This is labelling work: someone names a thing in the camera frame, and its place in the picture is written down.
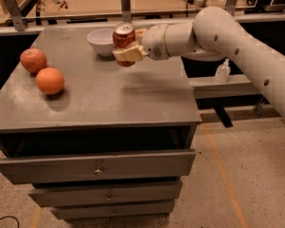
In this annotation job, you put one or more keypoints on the middle metal bracket post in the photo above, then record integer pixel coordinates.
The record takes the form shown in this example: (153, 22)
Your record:
(126, 10)

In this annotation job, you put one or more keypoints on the grey drawer cabinet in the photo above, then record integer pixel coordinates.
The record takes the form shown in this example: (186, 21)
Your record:
(103, 109)

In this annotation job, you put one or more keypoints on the top grey drawer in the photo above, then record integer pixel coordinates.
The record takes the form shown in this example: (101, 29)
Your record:
(154, 164)

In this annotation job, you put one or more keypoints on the middle grey drawer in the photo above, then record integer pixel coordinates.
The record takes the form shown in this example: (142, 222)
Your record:
(106, 193)

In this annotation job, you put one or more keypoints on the red coke can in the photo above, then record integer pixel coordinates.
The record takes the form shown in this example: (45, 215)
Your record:
(123, 36)

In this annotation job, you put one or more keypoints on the clear sanitizer bottle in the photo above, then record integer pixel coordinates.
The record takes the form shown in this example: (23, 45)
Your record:
(223, 71)

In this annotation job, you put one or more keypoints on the left metal bracket post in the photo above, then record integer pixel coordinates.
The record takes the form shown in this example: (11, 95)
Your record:
(18, 20)

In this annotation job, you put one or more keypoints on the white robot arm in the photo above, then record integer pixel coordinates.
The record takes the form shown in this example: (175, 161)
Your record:
(212, 35)

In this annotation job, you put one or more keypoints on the grey drawer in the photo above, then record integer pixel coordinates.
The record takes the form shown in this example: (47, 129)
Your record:
(114, 210)
(106, 193)
(154, 164)

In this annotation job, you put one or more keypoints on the red apple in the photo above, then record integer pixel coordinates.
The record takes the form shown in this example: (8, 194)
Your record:
(33, 60)

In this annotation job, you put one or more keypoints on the orange fruit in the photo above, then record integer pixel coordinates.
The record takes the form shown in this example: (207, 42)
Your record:
(50, 80)

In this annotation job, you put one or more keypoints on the grey metal rail beam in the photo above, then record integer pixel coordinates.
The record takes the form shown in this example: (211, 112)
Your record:
(209, 87)

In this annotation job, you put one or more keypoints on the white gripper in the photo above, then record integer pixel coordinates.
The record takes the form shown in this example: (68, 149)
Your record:
(154, 41)

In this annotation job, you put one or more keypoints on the bottom grey drawer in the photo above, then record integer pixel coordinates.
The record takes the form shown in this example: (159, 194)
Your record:
(114, 210)

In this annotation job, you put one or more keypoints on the white bowl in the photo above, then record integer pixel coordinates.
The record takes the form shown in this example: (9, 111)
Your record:
(101, 40)

